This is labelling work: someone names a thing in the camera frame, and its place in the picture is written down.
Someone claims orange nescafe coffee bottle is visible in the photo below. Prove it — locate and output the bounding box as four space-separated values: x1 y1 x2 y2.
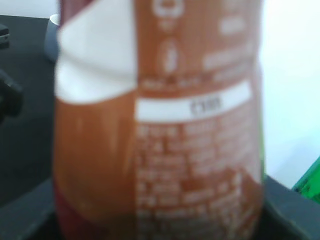
53 0 265 240

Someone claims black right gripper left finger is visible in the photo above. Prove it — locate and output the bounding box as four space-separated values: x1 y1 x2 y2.
0 178 55 240

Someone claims grey ceramic mug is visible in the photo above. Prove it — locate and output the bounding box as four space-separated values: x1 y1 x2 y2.
43 14 60 63

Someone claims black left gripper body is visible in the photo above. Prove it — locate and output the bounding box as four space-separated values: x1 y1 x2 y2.
0 23 23 126

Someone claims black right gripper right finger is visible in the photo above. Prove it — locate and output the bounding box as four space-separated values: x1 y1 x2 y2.
259 176 320 240

